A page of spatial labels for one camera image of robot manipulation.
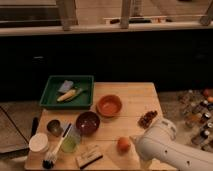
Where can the orange apple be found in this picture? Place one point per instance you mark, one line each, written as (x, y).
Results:
(123, 144)

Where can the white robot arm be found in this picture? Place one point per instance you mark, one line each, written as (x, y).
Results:
(158, 142)

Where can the orange red bowl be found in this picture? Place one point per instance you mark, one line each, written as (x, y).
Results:
(109, 105)

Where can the dark maroon bowl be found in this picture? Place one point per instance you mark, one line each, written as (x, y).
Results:
(87, 123)

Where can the blue grey sponge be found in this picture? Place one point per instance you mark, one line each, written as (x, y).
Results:
(66, 86)

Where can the green plastic tray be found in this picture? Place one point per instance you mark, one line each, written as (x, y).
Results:
(83, 98)

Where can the bunch of dark grapes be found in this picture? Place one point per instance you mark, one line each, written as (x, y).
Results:
(146, 120)

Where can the small metal cup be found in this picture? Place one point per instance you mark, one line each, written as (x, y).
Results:
(54, 127)

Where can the wooden block eraser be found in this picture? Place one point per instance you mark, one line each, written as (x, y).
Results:
(90, 155)

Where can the white round container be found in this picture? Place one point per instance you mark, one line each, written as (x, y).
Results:
(39, 143)

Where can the spice jar rack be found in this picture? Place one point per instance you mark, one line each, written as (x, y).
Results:
(197, 117)

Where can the black handle beside board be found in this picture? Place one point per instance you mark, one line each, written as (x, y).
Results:
(34, 126)

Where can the white handled dish brush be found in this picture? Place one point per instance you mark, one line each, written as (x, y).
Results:
(51, 156)

